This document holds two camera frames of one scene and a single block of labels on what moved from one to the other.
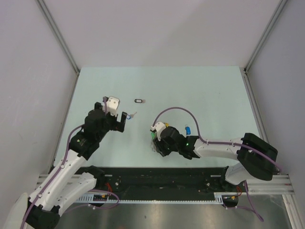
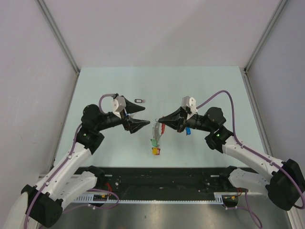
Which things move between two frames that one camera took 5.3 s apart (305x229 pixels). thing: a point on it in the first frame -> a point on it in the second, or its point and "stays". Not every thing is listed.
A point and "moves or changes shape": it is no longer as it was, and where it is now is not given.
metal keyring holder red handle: x=153 y=146 moves or changes shape
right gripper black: x=160 y=148 -> x=177 y=120
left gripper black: x=116 y=125 -> x=130 y=124
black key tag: x=139 y=100 stays
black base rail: x=164 y=180 stays
